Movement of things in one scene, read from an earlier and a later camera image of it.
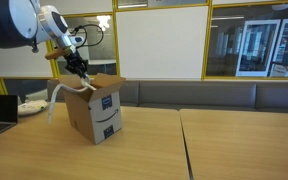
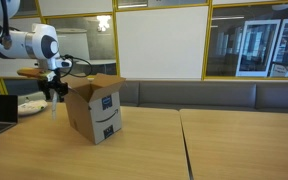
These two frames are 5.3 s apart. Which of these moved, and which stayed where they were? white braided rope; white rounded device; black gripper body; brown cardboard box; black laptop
Moved: white braided rope; black gripper body
Stayed: white rounded device; brown cardboard box; black laptop
